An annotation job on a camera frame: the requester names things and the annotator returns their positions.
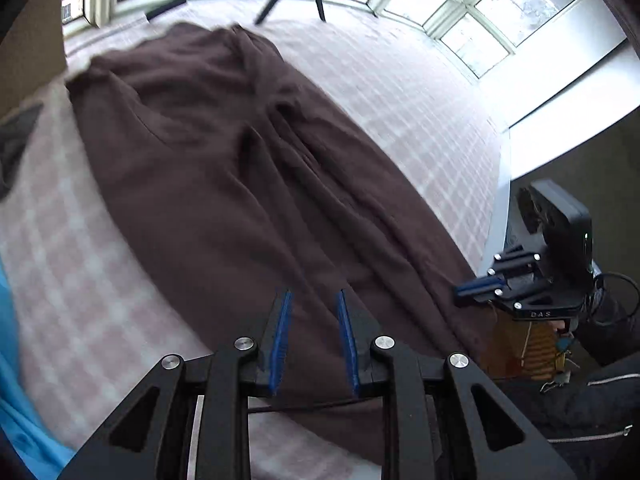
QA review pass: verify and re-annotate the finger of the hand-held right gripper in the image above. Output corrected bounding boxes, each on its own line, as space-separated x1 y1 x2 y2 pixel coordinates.
487 246 543 278
452 267 551 308

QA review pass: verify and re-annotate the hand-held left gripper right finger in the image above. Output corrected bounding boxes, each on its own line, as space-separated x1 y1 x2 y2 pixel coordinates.
334 289 578 480

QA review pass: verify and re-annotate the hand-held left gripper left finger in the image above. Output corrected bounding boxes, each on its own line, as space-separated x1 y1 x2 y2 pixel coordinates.
57 289 293 480

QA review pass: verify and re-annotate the brown fleece garment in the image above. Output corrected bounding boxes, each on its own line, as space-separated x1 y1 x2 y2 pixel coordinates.
65 22 501 466

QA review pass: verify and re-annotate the orange ribbed object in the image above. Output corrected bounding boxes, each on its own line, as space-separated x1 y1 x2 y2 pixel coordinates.
492 305 576 391

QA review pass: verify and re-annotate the black zipped jacket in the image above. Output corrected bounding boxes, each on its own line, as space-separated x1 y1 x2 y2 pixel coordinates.
495 285 640 480

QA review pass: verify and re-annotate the pink plaid blanket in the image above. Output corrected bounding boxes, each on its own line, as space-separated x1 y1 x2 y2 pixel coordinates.
0 0 511 480

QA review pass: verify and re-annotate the blue garment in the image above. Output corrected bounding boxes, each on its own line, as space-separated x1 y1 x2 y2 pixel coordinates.
0 260 76 480

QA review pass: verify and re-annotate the dark grey garment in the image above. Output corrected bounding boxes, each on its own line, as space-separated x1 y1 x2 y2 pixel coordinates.
0 105 43 198

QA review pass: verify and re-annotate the wooden board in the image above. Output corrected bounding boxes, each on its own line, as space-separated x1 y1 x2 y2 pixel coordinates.
0 0 68 121

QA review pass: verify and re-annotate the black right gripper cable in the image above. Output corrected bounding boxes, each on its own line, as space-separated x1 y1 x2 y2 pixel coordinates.
582 272 636 328

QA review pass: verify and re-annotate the white window frame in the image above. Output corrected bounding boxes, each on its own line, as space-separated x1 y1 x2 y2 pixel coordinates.
60 0 601 81

